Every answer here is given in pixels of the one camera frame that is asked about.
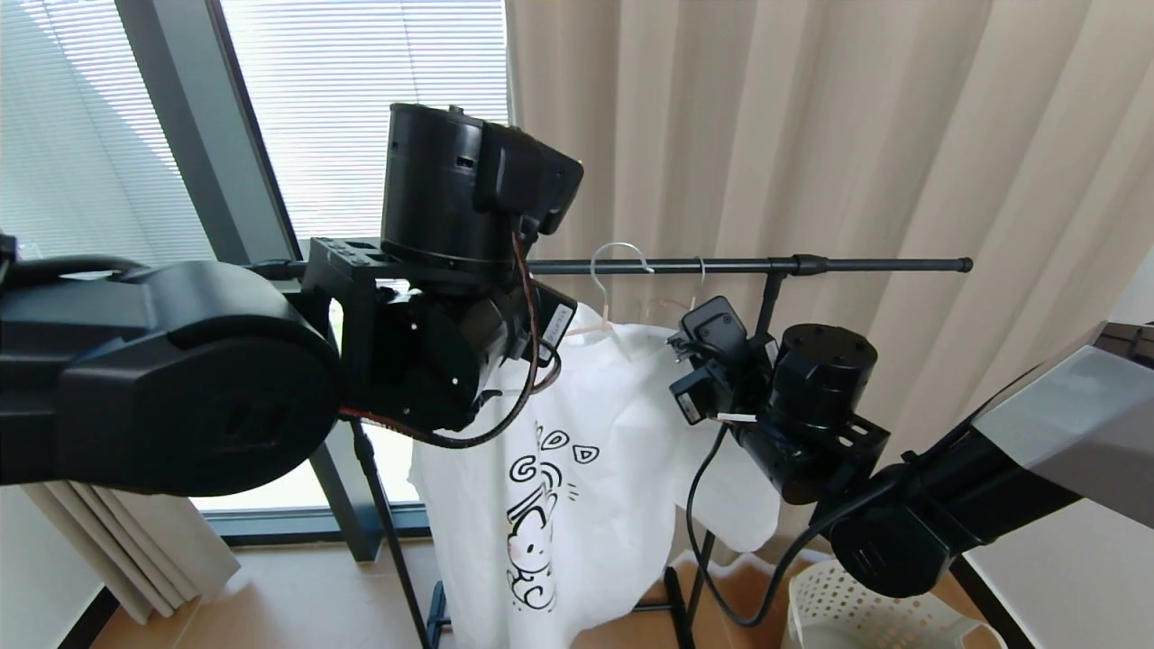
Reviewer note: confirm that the white laundry basket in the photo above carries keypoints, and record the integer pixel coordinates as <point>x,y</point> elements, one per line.
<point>865,604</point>

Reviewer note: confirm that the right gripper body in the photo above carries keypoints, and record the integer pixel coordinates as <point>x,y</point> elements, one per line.
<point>802,460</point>

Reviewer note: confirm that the white garment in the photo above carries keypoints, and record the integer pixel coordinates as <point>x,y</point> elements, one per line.
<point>613,505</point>

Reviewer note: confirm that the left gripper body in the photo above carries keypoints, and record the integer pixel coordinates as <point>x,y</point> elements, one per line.
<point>433,361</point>

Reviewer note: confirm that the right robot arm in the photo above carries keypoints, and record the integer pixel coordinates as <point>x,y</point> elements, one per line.
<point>1037,451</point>

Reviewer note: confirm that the black clothes rack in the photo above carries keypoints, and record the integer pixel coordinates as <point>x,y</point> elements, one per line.
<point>856,265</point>

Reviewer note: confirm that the window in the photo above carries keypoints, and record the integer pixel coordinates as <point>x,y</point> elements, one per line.
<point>361,90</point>

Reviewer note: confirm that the beige curtain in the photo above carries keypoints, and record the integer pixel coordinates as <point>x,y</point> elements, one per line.
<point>811,135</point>
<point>144,559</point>

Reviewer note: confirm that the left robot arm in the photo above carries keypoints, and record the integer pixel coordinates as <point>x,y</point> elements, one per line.
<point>180,379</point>

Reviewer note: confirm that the pink clothes hanger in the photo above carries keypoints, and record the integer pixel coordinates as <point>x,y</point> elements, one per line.
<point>601,293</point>
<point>701,279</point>

